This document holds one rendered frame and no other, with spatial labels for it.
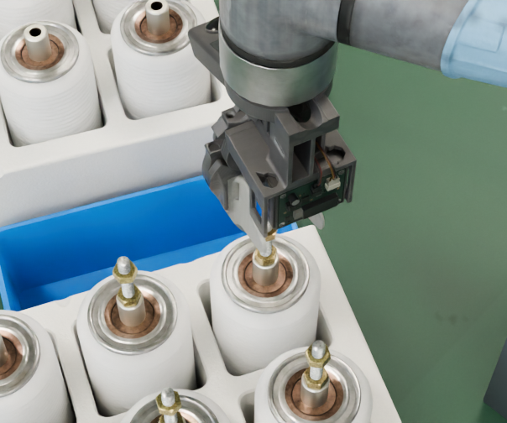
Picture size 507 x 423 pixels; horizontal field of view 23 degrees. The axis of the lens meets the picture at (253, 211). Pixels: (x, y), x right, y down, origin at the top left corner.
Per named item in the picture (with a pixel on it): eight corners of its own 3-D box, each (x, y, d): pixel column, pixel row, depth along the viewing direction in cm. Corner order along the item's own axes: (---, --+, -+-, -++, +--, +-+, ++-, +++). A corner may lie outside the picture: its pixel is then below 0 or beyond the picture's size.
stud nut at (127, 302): (140, 286, 100) (139, 281, 100) (143, 305, 100) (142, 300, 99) (116, 289, 100) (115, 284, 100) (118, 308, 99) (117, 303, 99)
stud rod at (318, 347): (306, 383, 97) (310, 341, 91) (318, 380, 98) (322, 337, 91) (310, 394, 97) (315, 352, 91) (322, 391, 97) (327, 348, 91)
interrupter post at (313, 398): (295, 388, 99) (295, 370, 96) (322, 378, 100) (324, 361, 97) (305, 414, 98) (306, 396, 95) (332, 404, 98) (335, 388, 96)
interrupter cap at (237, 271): (258, 224, 108) (258, 219, 107) (326, 270, 105) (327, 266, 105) (203, 282, 104) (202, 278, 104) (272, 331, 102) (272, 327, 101)
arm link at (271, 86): (198, 1, 76) (314, -41, 78) (201, 49, 80) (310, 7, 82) (251, 86, 73) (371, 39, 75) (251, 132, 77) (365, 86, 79)
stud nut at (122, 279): (136, 263, 97) (135, 258, 97) (138, 281, 96) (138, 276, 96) (112, 267, 97) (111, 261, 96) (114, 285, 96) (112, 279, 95)
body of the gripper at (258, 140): (258, 245, 86) (260, 144, 76) (207, 155, 90) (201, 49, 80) (354, 205, 88) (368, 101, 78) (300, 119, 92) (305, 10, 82)
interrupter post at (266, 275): (263, 259, 106) (263, 239, 103) (284, 274, 105) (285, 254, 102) (245, 278, 105) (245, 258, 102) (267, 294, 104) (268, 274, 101)
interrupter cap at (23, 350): (-21, 418, 98) (-23, 415, 97) (-69, 351, 101) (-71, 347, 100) (59, 365, 100) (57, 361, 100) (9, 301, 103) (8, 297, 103)
